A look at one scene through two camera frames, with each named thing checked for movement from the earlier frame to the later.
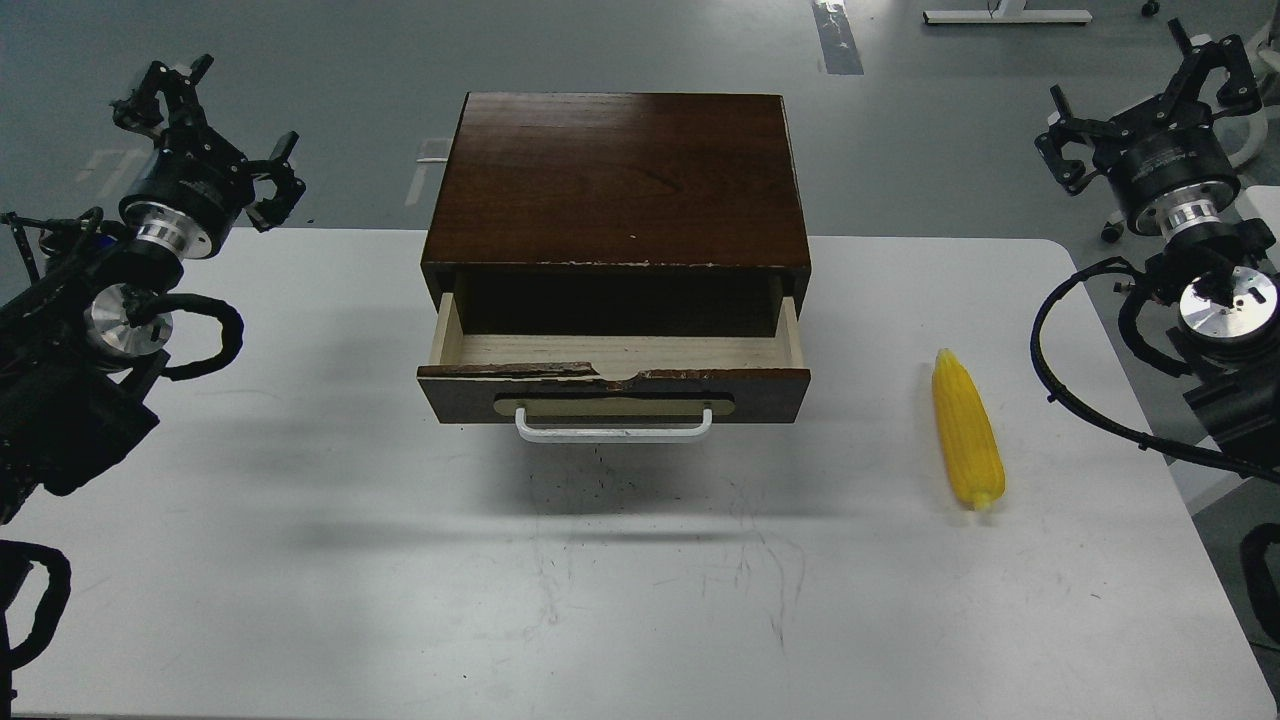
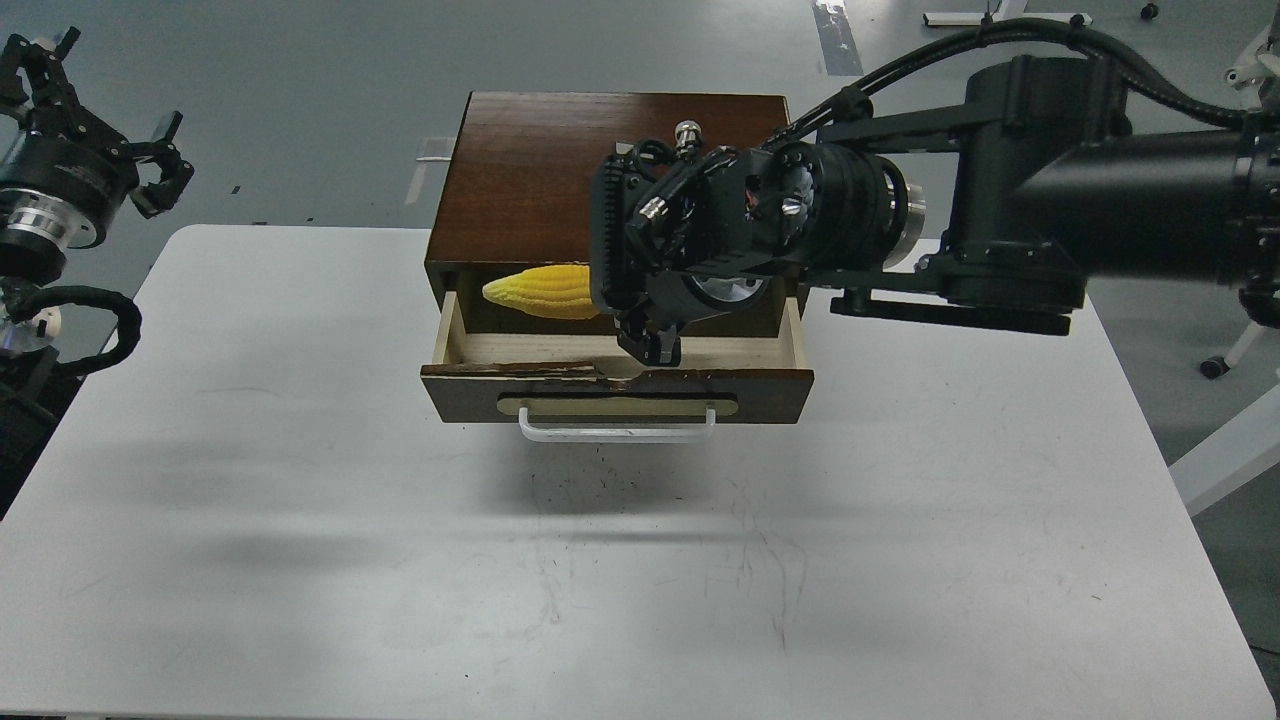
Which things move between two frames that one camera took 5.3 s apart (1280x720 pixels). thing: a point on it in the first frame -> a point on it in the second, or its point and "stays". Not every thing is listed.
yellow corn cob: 968,429 -> 557,291
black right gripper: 1166,161 -> 674,224
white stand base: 1008,11 stays
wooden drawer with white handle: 626,389 stays
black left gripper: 195,184 -> 60,172
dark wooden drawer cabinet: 620,214 stays
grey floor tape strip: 840,50 stays
